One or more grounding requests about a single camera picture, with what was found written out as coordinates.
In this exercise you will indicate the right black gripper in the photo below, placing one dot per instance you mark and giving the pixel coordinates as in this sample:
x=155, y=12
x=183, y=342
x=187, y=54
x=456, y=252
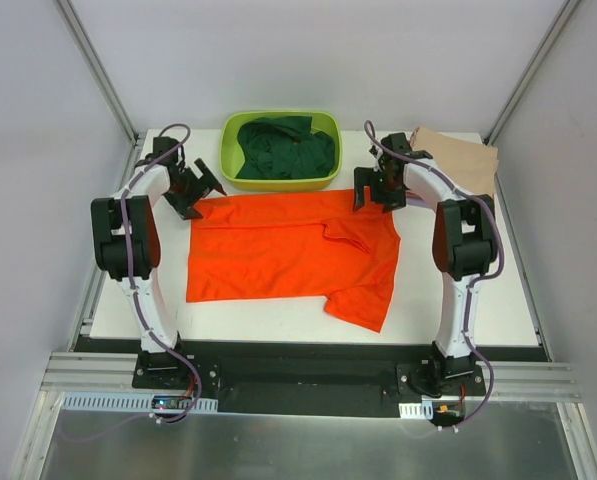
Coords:
x=378, y=189

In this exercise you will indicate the orange t shirt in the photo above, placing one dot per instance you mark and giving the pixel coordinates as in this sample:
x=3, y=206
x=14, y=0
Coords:
x=289, y=245

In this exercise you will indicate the right white cable duct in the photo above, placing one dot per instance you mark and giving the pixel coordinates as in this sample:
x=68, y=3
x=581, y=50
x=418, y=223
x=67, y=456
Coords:
x=416, y=411

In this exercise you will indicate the right aluminium frame post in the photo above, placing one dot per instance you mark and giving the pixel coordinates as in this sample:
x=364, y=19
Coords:
x=554, y=32

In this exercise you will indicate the green plastic bin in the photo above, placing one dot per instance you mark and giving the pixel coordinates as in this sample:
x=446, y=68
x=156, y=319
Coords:
x=232, y=157

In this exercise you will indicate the white cable duct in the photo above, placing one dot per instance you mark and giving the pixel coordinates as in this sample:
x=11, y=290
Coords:
x=136, y=403
x=416, y=411

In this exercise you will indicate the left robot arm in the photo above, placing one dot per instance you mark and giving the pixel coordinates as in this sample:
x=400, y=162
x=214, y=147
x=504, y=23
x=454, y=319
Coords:
x=127, y=245

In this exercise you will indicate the dark green t shirt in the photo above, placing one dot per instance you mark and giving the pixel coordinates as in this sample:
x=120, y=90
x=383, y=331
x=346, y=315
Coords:
x=285, y=148

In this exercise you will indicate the left white cable duct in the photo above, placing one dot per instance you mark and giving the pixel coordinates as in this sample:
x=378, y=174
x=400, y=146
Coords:
x=136, y=403

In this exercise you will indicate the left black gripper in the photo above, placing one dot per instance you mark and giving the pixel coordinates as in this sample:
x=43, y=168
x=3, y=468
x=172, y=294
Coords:
x=188, y=189

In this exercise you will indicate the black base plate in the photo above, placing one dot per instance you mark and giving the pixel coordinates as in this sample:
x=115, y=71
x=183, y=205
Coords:
x=342, y=380

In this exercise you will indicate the beige folded t shirt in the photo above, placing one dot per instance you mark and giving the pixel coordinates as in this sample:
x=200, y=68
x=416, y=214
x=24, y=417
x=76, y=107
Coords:
x=471, y=166

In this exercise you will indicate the front aluminium rail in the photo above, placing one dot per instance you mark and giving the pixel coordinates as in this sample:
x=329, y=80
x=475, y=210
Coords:
x=113, y=373

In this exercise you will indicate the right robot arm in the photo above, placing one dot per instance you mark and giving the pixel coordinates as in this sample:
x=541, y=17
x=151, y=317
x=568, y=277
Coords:
x=466, y=249

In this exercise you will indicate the aluminium frame post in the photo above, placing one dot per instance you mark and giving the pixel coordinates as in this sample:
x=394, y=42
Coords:
x=85, y=46
x=554, y=32

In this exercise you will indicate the left aluminium frame post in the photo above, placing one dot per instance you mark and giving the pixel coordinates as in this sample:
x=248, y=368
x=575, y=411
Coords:
x=85, y=46

